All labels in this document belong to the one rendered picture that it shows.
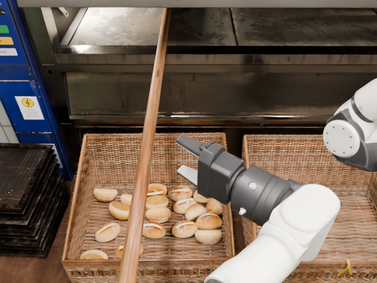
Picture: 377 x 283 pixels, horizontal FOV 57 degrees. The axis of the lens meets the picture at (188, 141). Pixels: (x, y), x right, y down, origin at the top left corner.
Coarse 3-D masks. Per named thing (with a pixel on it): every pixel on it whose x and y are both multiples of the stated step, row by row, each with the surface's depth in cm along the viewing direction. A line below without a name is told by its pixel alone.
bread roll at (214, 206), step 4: (212, 200) 136; (216, 200) 135; (208, 204) 136; (212, 204) 134; (216, 204) 133; (220, 204) 133; (208, 208) 135; (212, 208) 133; (216, 208) 132; (220, 208) 132; (208, 212) 136; (212, 212) 133; (216, 212) 133; (220, 212) 133
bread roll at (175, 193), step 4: (172, 188) 143; (176, 188) 142; (180, 188) 141; (184, 188) 142; (188, 188) 143; (168, 192) 144; (172, 192) 142; (176, 192) 141; (180, 192) 141; (184, 192) 141; (188, 192) 142; (172, 196) 142; (176, 196) 141; (180, 196) 141; (184, 196) 141; (188, 196) 142; (176, 200) 143
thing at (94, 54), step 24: (72, 48) 118; (96, 48) 118; (120, 48) 118; (144, 48) 118; (168, 48) 118; (192, 48) 118; (216, 48) 118; (240, 48) 118; (264, 48) 118; (288, 48) 118; (312, 48) 118; (336, 48) 118; (360, 48) 118
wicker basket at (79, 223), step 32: (96, 160) 141; (128, 160) 141; (192, 160) 141; (128, 192) 148; (192, 192) 148; (96, 224) 136; (224, 224) 132; (64, 256) 110; (160, 256) 126; (192, 256) 126; (224, 256) 126
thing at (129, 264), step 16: (160, 32) 121; (160, 48) 112; (160, 64) 105; (160, 80) 100; (144, 128) 84; (144, 144) 80; (144, 160) 76; (144, 176) 73; (144, 192) 70; (144, 208) 68; (128, 224) 65; (128, 240) 62; (128, 256) 60; (128, 272) 58
